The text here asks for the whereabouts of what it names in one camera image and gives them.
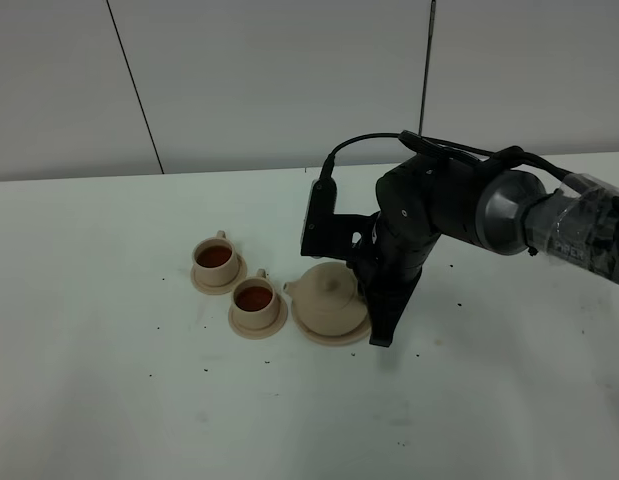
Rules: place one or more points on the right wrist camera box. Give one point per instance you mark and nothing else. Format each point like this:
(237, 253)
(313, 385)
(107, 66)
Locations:
(330, 235)

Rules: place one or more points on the large beige teapot saucer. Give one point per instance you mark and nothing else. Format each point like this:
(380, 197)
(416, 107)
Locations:
(336, 326)

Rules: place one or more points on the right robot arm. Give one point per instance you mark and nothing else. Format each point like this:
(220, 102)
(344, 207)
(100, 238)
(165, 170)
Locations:
(505, 211)

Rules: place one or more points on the far beige teacup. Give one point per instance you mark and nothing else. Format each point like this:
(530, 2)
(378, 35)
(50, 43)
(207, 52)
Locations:
(215, 261)

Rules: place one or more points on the beige ceramic teapot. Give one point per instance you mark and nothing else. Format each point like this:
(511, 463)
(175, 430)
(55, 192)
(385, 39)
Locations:
(329, 284)

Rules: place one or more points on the near small beige saucer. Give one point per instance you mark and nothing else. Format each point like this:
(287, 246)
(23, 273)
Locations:
(256, 332)

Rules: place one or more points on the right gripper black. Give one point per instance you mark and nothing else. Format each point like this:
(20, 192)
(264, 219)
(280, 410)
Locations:
(419, 201)

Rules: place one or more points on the far small beige saucer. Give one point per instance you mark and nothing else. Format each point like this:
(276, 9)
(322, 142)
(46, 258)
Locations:
(222, 289)

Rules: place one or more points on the small beige saucer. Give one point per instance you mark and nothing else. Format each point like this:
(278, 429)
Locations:
(222, 289)
(256, 332)

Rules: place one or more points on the beige teacup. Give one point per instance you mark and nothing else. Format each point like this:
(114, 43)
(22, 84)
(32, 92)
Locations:
(255, 305)
(215, 261)

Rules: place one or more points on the near beige teacup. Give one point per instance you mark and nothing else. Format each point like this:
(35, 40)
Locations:
(255, 305)

